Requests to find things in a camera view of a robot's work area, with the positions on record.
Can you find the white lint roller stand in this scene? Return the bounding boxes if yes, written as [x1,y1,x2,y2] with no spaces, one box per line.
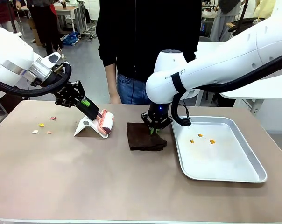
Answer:
[73,116,109,139]

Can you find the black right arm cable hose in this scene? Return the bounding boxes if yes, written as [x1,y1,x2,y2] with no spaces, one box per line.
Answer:
[171,50,282,127]

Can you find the silver metal tray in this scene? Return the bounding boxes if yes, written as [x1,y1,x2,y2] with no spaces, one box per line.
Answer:
[171,115,268,183]

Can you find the blue jeans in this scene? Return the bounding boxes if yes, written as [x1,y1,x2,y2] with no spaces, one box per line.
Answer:
[116,72,154,105]

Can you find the bystander in yellow top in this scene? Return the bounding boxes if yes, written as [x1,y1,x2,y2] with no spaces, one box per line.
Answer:
[253,0,281,20]

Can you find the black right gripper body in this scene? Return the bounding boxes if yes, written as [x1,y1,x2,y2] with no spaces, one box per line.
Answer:
[148,102,171,119]

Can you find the pink lint roller black handle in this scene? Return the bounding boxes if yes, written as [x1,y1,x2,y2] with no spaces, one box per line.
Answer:
[76,101,115,139]

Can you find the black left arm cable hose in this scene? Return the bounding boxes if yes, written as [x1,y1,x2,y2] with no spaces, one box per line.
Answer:
[0,62,73,98]

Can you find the dark brown cloth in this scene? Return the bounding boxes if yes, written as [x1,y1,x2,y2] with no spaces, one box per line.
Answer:
[127,122,168,152]

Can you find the black sweater torso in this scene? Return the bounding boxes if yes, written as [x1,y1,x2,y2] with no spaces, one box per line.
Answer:
[96,0,203,83]

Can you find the bystander in dark red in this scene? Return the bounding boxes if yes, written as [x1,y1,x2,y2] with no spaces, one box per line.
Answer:
[0,0,22,25]

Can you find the cardboard box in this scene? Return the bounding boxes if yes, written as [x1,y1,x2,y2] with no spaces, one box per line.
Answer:
[28,18,44,47]

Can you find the bystander in black clothes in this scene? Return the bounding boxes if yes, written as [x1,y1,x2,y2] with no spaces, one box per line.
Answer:
[28,0,63,56]

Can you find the white side table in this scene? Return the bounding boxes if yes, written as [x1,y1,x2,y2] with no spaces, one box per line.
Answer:
[196,41,282,115]

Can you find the person's right forearm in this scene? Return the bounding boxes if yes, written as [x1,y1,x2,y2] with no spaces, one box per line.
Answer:
[104,63,119,97]

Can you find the blue plastic bag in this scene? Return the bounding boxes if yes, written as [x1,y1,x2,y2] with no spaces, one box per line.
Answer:
[62,32,80,46]

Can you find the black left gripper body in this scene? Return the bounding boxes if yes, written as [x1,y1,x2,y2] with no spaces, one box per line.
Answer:
[54,81,77,107]

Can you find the black office chair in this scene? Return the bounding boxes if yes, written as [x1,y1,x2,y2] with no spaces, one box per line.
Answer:
[226,17,266,34]

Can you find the black strap on arm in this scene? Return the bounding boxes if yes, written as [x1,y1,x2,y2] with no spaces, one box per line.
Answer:
[172,71,187,94]

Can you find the bystander in grey clothes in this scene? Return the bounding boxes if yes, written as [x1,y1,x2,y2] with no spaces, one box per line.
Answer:
[210,0,242,43]

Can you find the wooden top background table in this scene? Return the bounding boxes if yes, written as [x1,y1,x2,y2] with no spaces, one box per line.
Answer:
[54,4,88,35]

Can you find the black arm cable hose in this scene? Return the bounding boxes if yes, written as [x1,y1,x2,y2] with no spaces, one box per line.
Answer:
[171,50,282,127]
[0,62,73,98]

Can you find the person's right hand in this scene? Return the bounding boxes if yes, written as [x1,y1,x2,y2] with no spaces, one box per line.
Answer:
[109,91,122,105]

